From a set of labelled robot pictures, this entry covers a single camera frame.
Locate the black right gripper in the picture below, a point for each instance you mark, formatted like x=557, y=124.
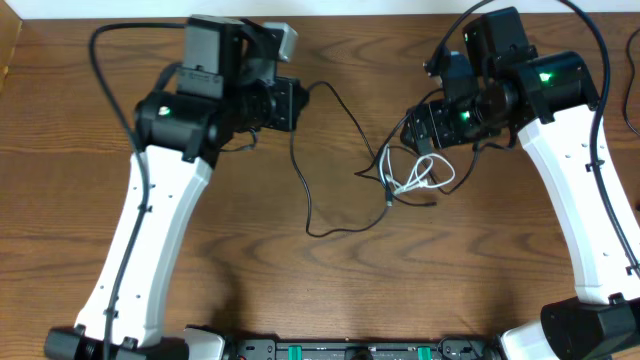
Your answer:
x=417, y=128

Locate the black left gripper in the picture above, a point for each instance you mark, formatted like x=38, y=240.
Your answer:
x=288, y=103

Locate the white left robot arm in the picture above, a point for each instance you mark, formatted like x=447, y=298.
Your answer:
x=226, y=83

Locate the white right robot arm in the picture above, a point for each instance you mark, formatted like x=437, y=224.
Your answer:
x=552, y=109

